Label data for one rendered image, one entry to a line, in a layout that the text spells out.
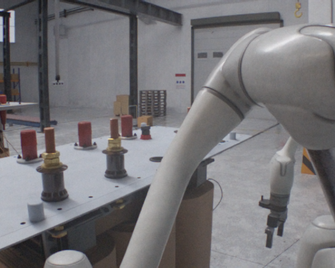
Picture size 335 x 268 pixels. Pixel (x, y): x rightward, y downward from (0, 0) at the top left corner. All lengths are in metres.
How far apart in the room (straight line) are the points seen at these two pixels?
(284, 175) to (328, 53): 0.97
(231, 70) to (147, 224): 0.29
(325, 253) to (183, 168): 0.51
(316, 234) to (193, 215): 0.93
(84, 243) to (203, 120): 0.71
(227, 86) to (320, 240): 0.53
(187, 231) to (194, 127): 1.24
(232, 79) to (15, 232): 0.58
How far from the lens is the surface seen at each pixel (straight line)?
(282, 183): 1.32
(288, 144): 1.46
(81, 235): 1.08
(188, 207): 1.67
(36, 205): 0.78
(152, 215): 0.48
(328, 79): 0.39
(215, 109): 0.53
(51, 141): 0.88
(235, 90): 0.53
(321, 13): 6.06
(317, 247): 0.90
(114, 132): 1.06
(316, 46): 0.40
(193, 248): 1.81
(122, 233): 1.32
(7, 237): 0.75
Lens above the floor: 1.69
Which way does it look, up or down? 10 degrees down
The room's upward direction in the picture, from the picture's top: straight up
